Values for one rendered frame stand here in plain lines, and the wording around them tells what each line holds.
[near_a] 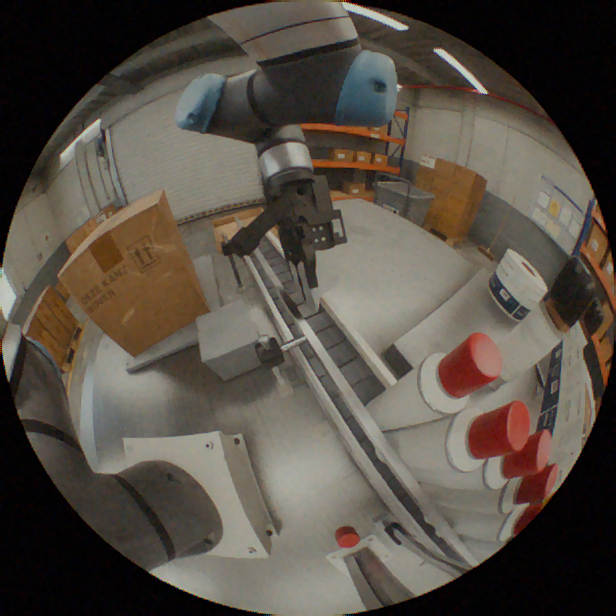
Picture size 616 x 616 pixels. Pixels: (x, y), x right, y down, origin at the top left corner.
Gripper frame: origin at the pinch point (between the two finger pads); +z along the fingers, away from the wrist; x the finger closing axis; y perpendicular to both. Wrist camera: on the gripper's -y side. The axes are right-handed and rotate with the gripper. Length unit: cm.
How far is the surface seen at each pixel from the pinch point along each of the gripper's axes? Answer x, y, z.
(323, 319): 2.6, 3.0, 4.8
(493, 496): -33.3, -0.5, 8.4
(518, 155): -41, 462, -140
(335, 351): -3.4, 1.2, 8.2
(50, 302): 168, -279, -73
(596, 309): -57, 57, 8
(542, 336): -31.7, 24.3, 6.1
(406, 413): -20.7, -1.5, 4.0
